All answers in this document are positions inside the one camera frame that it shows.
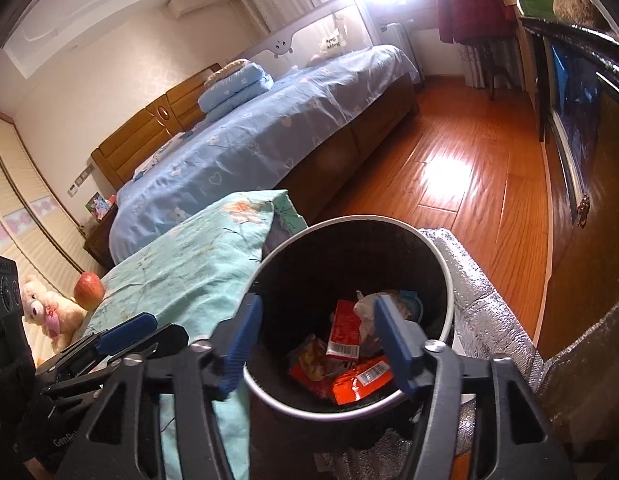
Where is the blue lollipop packet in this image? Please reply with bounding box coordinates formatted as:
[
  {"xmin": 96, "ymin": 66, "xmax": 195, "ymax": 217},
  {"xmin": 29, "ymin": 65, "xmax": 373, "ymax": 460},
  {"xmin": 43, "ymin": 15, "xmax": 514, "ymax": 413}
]
[{"xmin": 399, "ymin": 290, "xmax": 425, "ymax": 321}]

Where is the wooden nightstand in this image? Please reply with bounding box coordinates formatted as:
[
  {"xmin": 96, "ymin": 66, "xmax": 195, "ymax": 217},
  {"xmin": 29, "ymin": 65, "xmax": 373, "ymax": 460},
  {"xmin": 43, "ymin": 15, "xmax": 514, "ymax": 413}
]
[{"xmin": 84, "ymin": 202, "xmax": 121, "ymax": 268}]

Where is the wooden television cabinet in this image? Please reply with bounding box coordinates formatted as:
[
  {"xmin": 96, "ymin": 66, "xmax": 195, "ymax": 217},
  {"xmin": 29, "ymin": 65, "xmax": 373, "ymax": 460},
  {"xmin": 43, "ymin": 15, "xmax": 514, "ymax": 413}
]
[{"xmin": 519, "ymin": 15, "xmax": 619, "ymax": 271}]

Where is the wooden headboard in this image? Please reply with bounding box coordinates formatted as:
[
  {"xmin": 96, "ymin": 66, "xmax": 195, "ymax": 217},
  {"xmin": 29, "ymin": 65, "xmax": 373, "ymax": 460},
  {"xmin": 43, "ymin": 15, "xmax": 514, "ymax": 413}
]
[{"xmin": 90, "ymin": 63, "xmax": 223, "ymax": 186}]

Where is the red hanging garment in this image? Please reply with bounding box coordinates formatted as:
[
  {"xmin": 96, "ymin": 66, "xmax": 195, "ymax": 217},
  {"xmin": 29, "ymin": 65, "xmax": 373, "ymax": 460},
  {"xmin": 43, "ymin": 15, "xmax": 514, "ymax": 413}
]
[{"xmin": 436, "ymin": 0, "xmax": 520, "ymax": 45}]

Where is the grey bed guard rail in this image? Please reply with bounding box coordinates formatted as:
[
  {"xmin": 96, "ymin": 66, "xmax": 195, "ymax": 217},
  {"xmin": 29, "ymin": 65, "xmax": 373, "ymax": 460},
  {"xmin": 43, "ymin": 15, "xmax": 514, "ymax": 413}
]
[{"xmin": 234, "ymin": 0, "xmax": 377, "ymax": 68}]

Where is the photo frame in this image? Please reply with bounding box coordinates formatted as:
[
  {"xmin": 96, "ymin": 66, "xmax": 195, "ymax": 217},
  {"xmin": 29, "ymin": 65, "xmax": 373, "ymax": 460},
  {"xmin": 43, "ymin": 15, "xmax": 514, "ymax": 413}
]
[{"xmin": 86, "ymin": 192, "xmax": 113, "ymax": 221}]

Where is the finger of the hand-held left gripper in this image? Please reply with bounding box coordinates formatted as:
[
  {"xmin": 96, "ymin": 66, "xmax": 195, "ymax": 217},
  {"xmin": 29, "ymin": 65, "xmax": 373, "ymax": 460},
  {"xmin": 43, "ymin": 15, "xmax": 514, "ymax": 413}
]
[
  {"xmin": 42, "ymin": 324, "xmax": 189, "ymax": 396},
  {"xmin": 37, "ymin": 312, "xmax": 157, "ymax": 377}
]

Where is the white printed cloth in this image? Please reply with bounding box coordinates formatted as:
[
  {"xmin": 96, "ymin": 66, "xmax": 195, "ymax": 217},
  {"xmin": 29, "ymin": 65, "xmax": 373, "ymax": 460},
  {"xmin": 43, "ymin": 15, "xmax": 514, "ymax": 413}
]
[{"xmin": 132, "ymin": 132, "xmax": 190, "ymax": 181}]

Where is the flat screen television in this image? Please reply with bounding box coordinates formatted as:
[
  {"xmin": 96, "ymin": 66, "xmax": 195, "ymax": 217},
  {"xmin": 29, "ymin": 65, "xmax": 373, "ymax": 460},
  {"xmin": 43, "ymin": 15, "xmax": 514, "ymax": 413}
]
[{"xmin": 549, "ymin": 42, "xmax": 603, "ymax": 211}]

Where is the white paper wrapper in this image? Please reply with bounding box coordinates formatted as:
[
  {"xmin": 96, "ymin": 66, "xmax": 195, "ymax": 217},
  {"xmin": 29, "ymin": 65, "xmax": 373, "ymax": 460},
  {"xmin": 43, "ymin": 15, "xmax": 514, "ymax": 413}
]
[{"xmin": 352, "ymin": 290, "xmax": 390, "ymax": 356}]

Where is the white radiator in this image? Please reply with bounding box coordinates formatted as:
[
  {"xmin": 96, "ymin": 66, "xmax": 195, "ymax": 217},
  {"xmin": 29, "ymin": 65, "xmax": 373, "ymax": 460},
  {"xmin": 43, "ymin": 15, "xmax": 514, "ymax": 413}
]
[{"xmin": 389, "ymin": 20, "xmax": 420, "ymax": 86}]

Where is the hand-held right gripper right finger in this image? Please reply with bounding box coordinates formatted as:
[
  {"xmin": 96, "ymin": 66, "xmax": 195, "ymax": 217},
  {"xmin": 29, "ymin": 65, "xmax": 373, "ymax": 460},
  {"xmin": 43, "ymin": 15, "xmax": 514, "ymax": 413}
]
[{"xmin": 373, "ymin": 294, "xmax": 575, "ymax": 480}]

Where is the brown plush toy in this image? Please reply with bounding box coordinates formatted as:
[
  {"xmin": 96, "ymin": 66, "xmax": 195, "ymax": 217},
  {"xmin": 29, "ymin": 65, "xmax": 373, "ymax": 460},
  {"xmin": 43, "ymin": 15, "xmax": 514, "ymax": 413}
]
[{"xmin": 553, "ymin": 0, "xmax": 607, "ymax": 28}]

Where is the small white plush toy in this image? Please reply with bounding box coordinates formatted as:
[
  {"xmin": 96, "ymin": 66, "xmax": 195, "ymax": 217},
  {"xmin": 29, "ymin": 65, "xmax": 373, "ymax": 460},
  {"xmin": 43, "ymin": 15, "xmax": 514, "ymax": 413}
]
[{"xmin": 309, "ymin": 35, "xmax": 347, "ymax": 63}]

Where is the white round bin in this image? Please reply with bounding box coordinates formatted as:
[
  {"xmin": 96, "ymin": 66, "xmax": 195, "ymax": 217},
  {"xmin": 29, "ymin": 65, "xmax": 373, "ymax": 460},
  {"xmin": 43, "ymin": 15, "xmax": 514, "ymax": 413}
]
[{"xmin": 242, "ymin": 215, "xmax": 455, "ymax": 476}]

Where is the bed with blue sheet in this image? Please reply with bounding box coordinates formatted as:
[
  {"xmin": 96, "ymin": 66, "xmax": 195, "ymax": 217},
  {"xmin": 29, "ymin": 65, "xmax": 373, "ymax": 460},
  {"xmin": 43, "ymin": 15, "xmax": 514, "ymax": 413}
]
[{"xmin": 110, "ymin": 44, "xmax": 421, "ymax": 266}]

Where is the cream sliding door wardrobe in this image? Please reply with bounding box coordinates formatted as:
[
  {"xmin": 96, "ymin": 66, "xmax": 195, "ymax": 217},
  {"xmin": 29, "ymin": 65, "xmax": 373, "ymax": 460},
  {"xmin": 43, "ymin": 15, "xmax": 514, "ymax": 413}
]
[{"xmin": 0, "ymin": 107, "xmax": 108, "ymax": 361}]

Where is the orange white wrapper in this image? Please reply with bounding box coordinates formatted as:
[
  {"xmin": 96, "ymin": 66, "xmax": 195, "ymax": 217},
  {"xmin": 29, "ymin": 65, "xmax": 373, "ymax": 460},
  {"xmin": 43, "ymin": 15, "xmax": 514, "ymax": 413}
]
[{"xmin": 331, "ymin": 356, "xmax": 395, "ymax": 406}]

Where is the red apple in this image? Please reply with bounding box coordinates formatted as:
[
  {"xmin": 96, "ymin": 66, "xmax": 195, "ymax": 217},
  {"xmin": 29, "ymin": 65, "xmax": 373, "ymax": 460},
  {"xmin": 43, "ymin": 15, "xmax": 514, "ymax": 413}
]
[{"xmin": 74, "ymin": 271, "xmax": 106, "ymax": 311}]

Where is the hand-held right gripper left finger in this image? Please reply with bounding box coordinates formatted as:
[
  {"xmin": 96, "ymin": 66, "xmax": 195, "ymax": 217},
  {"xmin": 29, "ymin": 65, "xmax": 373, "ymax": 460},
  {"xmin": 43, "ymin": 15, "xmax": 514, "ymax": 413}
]
[{"xmin": 54, "ymin": 295, "xmax": 264, "ymax": 480}]

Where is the dark wooden chair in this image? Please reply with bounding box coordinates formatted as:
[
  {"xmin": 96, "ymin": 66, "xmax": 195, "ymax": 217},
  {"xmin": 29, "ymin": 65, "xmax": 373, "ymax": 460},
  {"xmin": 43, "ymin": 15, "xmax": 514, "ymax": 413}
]
[{"xmin": 482, "ymin": 35, "xmax": 520, "ymax": 101}]

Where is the folded blue quilt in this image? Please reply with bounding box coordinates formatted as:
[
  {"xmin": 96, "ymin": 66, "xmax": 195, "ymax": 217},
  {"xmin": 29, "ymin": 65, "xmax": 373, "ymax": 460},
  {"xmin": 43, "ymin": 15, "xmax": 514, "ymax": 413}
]
[{"xmin": 197, "ymin": 62, "xmax": 274, "ymax": 117}]

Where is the cream teddy bear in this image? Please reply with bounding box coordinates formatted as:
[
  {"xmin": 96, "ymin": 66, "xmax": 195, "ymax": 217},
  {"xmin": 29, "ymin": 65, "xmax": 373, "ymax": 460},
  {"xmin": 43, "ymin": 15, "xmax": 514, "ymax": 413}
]
[{"xmin": 22, "ymin": 275, "xmax": 88, "ymax": 353}]

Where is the beige pillow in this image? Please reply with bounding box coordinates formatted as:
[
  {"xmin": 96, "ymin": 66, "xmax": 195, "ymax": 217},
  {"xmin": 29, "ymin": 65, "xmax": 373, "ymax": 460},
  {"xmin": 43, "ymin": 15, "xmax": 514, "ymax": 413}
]
[{"xmin": 204, "ymin": 59, "xmax": 253, "ymax": 86}]

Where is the white air conditioner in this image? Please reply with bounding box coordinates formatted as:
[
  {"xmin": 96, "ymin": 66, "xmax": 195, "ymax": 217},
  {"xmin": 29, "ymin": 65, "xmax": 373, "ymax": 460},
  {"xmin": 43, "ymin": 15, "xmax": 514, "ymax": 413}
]
[{"xmin": 168, "ymin": 0, "xmax": 230, "ymax": 18}]

